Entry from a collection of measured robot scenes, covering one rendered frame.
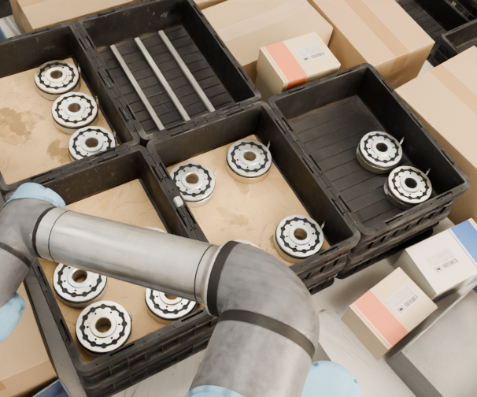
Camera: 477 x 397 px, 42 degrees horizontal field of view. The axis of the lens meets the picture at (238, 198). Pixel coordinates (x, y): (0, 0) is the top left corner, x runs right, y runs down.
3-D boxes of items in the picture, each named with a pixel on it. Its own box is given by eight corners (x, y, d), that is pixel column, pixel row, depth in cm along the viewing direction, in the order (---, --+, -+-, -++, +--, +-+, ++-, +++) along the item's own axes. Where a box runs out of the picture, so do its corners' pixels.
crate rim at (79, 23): (262, 105, 142) (264, 98, 140) (143, 149, 132) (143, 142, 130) (185, -4, 159) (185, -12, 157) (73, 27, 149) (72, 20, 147)
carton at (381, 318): (388, 280, 145) (399, 266, 139) (425, 320, 141) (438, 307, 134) (340, 318, 138) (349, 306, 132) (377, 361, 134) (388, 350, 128)
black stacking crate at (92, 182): (227, 324, 123) (232, 302, 114) (86, 393, 113) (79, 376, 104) (143, 175, 140) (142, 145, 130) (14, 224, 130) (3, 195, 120)
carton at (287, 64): (309, 53, 161) (315, 31, 154) (333, 85, 155) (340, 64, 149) (255, 69, 155) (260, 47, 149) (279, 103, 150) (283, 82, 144)
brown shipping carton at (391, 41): (414, 82, 180) (435, 42, 167) (355, 107, 173) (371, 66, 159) (354, 16, 193) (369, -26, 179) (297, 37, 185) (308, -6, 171)
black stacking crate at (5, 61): (143, 173, 140) (142, 143, 131) (14, 223, 130) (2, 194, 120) (77, 57, 157) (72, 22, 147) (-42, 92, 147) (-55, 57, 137)
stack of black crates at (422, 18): (458, 72, 265) (482, 31, 245) (407, 96, 254) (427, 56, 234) (399, 13, 281) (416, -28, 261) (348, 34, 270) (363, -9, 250)
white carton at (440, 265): (456, 235, 154) (471, 217, 146) (486, 276, 149) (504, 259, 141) (392, 266, 147) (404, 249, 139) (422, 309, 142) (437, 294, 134)
